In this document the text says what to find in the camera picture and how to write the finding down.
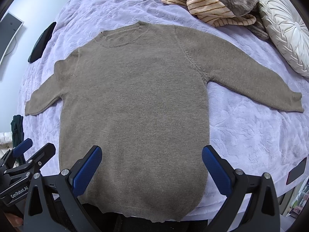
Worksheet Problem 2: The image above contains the brown knit sweater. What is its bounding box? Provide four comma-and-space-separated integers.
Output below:
25, 21, 304, 222

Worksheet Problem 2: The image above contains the dark green hanging garment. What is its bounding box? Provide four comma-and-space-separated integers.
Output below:
10, 115, 26, 165

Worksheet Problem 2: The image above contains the lavender textured bedspread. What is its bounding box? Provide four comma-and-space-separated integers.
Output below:
18, 0, 308, 220

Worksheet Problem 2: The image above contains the black phone at bed edge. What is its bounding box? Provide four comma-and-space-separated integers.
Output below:
286, 158, 307, 185

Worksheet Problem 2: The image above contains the dark folded cloth on bed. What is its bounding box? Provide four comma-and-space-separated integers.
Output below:
28, 21, 57, 63

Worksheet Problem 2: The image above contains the white round pleated pillow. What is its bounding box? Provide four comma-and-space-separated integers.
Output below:
259, 0, 308, 78

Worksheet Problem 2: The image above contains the striped beige garment pile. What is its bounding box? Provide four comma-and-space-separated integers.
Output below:
161, 0, 257, 28

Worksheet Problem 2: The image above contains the wall mounted monitor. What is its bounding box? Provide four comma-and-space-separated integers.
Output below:
0, 13, 24, 62

